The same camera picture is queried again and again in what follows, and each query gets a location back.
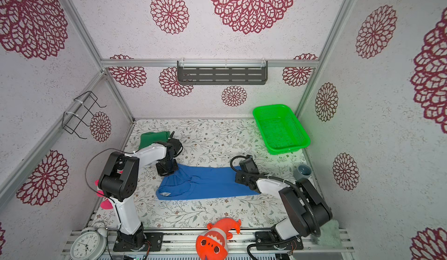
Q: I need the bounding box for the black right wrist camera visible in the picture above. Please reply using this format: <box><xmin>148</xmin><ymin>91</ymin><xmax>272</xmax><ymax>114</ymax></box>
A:
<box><xmin>239</xmin><ymin>157</ymin><xmax>260</xmax><ymax>175</ymax></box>

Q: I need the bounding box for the dark grey wall shelf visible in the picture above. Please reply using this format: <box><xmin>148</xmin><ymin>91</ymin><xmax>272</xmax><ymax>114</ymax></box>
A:
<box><xmin>176</xmin><ymin>61</ymin><xmax>268</xmax><ymax>85</ymax></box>

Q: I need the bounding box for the red fish plush toy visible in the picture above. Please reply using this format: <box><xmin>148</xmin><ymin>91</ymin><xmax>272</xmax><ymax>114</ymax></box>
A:
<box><xmin>196</xmin><ymin>218</ymin><xmax>242</xmax><ymax>260</ymax></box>

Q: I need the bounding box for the light green folded cloth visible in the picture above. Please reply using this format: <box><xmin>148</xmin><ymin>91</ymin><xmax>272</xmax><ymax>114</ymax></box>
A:
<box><xmin>314</xmin><ymin>219</ymin><xmax>342</xmax><ymax>248</ymax></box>

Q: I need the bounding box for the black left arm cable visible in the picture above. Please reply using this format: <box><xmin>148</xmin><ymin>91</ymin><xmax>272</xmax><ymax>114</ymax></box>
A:
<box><xmin>84</xmin><ymin>131</ymin><xmax>175</xmax><ymax>260</ymax></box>

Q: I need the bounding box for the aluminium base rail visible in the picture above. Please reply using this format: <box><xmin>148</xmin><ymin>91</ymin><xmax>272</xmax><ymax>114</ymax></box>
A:
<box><xmin>100</xmin><ymin>229</ymin><xmax>355</xmax><ymax>260</ymax></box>

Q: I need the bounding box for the teal green cup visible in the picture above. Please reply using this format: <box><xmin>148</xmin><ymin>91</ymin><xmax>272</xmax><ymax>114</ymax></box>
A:
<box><xmin>293</xmin><ymin>164</ymin><xmax>312</xmax><ymax>181</ymax></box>

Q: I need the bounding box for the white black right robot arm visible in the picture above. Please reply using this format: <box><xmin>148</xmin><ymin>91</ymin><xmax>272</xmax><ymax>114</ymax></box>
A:
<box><xmin>236</xmin><ymin>170</ymin><xmax>333</xmax><ymax>240</ymax></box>

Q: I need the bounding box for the black wire wall rack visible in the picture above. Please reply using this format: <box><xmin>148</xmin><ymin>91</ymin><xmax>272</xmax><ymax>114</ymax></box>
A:
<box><xmin>61</xmin><ymin>91</ymin><xmax>107</xmax><ymax>140</ymax></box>

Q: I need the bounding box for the pink striped plush toy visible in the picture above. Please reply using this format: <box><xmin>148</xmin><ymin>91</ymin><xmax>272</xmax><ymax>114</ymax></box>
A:
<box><xmin>94</xmin><ymin>180</ymin><xmax>114</xmax><ymax>210</ymax></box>

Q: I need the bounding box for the blue tank top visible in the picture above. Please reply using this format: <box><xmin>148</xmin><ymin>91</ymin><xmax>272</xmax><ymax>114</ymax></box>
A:
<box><xmin>156</xmin><ymin>165</ymin><xmax>258</xmax><ymax>201</ymax></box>

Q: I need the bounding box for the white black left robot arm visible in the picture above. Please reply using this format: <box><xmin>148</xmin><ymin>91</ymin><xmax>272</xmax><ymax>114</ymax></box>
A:
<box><xmin>98</xmin><ymin>139</ymin><xmax>183</xmax><ymax>247</ymax></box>

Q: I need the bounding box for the bright green plastic basket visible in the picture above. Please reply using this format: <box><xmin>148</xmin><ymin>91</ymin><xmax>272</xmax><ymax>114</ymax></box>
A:
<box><xmin>253</xmin><ymin>104</ymin><xmax>311</xmax><ymax>155</ymax></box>

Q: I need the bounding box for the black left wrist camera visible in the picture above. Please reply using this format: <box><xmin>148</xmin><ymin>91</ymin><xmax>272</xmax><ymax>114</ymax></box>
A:
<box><xmin>168</xmin><ymin>138</ymin><xmax>183</xmax><ymax>158</ymax></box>

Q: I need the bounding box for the green tank top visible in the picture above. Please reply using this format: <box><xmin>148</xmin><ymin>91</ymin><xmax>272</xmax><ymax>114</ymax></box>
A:
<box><xmin>138</xmin><ymin>132</ymin><xmax>171</xmax><ymax>149</ymax></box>

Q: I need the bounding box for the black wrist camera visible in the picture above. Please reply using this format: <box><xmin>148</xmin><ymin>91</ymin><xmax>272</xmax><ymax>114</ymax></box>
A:
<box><xmin>239</xmin><ymin>157</ymin><xmax>260</xmax><ymax>175</ymax></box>
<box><xmin>168</xmin><ymin>138</ymin><xmax>183</xmax><ymax>158</ymax></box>

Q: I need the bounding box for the white alarm clock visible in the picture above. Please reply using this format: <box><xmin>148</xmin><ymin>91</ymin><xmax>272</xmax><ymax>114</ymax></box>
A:
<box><xmin>70</xmin><ymin>227</ymin><xmax>107</xmax><ymax>260</ymax></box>

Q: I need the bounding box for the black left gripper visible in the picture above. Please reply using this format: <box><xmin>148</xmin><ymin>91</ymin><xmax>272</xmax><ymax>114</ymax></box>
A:
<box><xmin>158</xmin><ymin>158</ymin><xmax>180</xmax><ymax>177</ymax></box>

